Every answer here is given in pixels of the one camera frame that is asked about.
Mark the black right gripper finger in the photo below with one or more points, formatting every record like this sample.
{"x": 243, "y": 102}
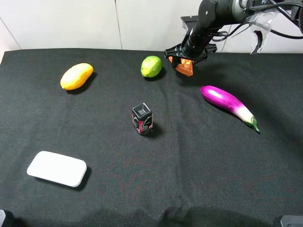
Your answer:
{"x": 195, "y": 65}

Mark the grey base left corner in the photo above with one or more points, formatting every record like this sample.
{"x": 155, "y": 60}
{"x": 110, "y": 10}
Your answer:
{"x": 2, "y": 218}

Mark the black patterned tin box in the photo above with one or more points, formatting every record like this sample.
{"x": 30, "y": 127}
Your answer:
{"x": 142, "y": 118}

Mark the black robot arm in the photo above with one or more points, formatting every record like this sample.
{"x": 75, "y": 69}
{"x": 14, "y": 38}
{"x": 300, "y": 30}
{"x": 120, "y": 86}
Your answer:
{"x": 203, "y": 31}

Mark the white rectangular tray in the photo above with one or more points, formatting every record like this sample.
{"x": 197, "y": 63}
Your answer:
{"x": 57, "y": 168}

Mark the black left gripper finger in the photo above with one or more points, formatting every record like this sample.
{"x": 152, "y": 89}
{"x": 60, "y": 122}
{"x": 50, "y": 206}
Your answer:
{"x": 175, "y": 61}

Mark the black table cloth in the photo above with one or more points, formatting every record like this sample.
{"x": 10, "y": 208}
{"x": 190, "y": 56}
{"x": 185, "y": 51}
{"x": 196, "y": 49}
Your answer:
{"x": 199, "y": 166}

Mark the orange waffle slice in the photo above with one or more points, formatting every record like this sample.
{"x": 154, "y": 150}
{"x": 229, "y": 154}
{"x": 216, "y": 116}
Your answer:
{"x": 185, "y": 67}

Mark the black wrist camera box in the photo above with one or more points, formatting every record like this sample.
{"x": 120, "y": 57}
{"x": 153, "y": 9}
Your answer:
{"x": 188, "y": 22}

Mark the grey base right corner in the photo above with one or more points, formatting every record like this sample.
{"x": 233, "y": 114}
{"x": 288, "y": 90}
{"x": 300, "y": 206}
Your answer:
{"x": 291, "y": 221}

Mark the grey base corner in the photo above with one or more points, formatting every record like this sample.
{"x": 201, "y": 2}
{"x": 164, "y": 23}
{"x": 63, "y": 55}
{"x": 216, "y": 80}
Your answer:
{"x": 2, "y": 218}
{"x": 291, "y": 221}

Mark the purple eggplant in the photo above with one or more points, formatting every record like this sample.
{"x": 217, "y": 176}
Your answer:
{"x": 227, "y": 101}

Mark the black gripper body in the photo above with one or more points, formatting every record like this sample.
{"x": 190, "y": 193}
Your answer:
{"x": 185, "y": 50}

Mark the clear plastic wrap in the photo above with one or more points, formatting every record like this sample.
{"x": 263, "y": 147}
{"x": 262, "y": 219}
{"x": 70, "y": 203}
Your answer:
{"x": 260, "y": 24}

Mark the green lime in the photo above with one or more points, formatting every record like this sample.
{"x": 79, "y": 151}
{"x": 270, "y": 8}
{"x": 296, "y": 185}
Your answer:
{"x": 151, "y": 66}

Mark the yellow mango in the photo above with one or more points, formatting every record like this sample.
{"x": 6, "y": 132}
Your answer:
{"x": 76, "y": 76}

